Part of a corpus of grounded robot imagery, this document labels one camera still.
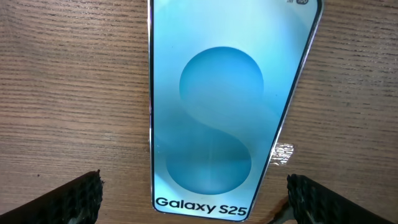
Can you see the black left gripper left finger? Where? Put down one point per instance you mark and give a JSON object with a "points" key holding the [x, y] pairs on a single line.
{"points": [[77, 201]]}

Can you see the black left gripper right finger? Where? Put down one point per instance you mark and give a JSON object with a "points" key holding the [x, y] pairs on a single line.
{"points": [[311, 203]]}

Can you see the blue Galaxy S25 smartphone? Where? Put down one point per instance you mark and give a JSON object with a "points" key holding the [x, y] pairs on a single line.
{"points": [[222, 76]]}

